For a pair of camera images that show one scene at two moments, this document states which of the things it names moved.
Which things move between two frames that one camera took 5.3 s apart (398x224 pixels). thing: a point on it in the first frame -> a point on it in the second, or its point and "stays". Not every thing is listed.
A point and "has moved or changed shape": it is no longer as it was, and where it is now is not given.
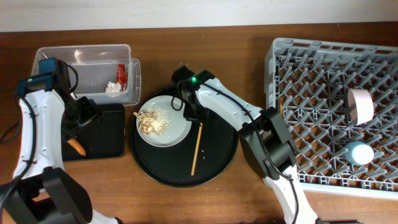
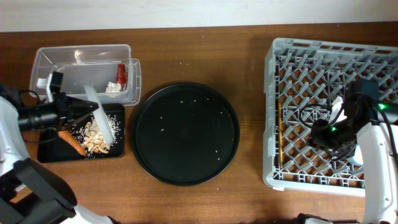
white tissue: (112, 87) stays
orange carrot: (77, 146) stays
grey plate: (179, 126) -> (99, 116)
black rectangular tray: (103, 137) stays
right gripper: (191, 113) -> (316, 136)
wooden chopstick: (196, 150) has moved or changed shape
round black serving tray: (205, 152) stays
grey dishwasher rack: (308, 81) stays
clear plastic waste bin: (107, 73) stays
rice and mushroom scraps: (153, 120) -> (91, 139)
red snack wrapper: (121, 76) stays
